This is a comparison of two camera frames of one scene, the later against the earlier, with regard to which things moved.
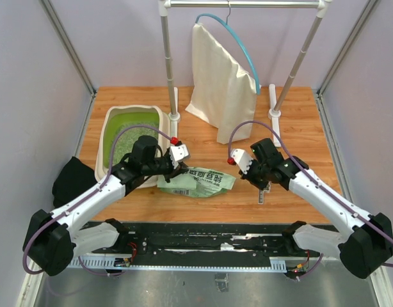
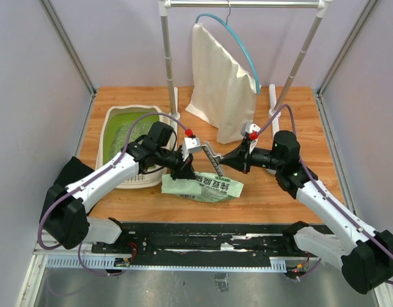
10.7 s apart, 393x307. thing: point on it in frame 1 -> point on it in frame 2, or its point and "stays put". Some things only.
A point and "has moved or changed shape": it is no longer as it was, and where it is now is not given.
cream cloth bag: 223,93 stays put
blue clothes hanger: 225,22 stays put
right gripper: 248,176 -> 238,158
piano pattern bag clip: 261,193 -> 213,157
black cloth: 72,178 stays put
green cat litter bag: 197,182 has moved or changed shape
